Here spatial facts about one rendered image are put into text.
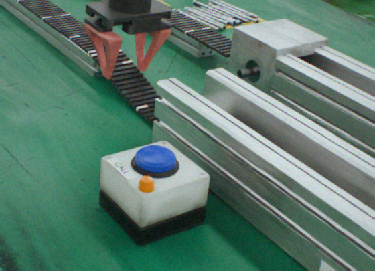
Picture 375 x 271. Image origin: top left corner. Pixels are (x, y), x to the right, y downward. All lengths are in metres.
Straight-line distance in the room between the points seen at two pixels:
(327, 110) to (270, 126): 0.12
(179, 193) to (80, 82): 0.37
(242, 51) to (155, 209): 0.37
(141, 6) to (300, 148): 0.30
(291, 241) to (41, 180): 0.28
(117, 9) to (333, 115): 0.31
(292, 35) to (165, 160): 0.37
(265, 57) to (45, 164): 0.33
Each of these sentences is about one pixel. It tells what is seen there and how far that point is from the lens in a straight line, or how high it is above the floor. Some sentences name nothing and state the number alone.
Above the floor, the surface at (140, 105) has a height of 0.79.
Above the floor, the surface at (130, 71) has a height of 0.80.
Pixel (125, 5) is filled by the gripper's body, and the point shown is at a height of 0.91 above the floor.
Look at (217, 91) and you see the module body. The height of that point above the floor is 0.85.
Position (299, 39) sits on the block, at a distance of 0.91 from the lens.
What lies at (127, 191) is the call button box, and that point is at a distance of 0.61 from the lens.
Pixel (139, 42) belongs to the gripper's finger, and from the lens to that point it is 0.93.
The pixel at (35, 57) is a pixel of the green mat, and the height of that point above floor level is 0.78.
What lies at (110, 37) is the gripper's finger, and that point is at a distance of 0.84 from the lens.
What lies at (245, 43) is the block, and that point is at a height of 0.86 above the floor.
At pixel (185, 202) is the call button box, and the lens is 0.63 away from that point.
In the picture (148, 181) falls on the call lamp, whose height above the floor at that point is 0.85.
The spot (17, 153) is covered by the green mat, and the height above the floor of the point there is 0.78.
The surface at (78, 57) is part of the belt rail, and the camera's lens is 0.99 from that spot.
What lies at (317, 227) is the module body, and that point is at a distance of 0.60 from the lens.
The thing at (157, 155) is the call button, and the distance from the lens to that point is 0.62.
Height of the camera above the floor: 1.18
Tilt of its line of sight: 30 degrees down
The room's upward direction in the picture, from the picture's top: 6 degrees clockwise
